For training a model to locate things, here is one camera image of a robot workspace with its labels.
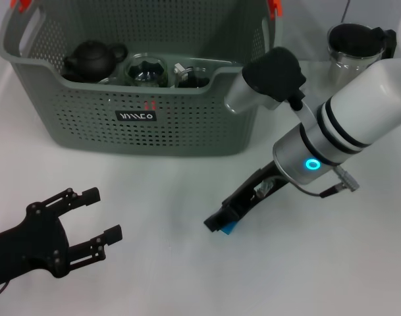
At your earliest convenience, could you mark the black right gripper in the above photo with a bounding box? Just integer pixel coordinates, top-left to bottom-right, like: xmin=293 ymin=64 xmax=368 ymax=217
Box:
xmin=203 ymin=160 xmax=289 ymax=233

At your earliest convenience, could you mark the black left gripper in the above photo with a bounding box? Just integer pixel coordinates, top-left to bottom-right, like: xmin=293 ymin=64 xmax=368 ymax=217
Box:
xmin=0 ymin=187 xmax=124 ymax=287

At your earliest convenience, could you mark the blue square four-stud brick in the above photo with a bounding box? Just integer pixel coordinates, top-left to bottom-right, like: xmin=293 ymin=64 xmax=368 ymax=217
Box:
xmin=219 ymin=222 xmax=238 ymax=236

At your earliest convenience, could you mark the glass teacup black holder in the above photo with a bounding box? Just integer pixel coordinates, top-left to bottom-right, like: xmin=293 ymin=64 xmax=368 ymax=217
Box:
xmin=175 ymin=67 xmax=211 ymax=89
xmin=123 ymin=53 xmax=168 ymax=89
xmin=96 ymin=76 xmax=125 ymax=86

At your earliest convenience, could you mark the white toy brick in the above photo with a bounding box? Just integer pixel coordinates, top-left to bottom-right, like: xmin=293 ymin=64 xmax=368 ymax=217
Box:
xmin=173 ymin=63 xmax=194 ymax=78

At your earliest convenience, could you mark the grey perforated plastic storage bin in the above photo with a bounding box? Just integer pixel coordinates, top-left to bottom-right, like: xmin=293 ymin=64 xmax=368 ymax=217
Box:
xmin=0 ymin=0 xmax=283 ymax=157

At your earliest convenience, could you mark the right gripper silver connector plug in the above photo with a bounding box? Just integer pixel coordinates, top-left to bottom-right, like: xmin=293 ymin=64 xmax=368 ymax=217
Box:
xmin=335 ymin=165 xmax=361 ymax=192

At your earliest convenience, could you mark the black ceramic teapot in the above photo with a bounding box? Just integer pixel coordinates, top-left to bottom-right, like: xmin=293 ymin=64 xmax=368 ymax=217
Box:
xmin=62 ymin=39 xmax=128 ymax=83

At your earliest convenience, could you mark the glass pitcher black lid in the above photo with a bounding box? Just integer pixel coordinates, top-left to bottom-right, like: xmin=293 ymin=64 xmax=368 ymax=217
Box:
xmin=325 ymin=22 xmax=398 ymax=87

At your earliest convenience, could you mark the small silver gripper cable connector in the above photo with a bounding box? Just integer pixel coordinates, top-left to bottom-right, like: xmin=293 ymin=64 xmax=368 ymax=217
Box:
xmin=255 ymin=179 xmax=277 ymax=196

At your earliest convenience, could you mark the right gripper dark cable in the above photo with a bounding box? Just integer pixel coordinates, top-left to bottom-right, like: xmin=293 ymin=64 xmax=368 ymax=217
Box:
xmin=295 ymin=182 xmax=345 ymax=199

